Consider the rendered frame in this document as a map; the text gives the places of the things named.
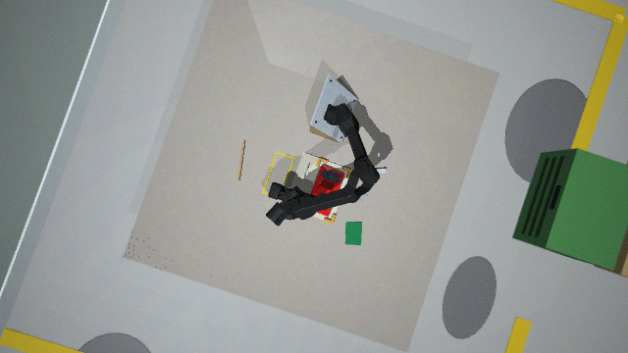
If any green rectangular patch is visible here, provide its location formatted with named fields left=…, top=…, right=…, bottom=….
left=345, top=222, right=362, bottom=245

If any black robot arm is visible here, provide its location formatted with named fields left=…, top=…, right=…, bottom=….
left=266, top=103, right=380, bottom=226

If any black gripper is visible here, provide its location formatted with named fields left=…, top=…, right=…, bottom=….
left=268, top=182, right=315, bottom=201

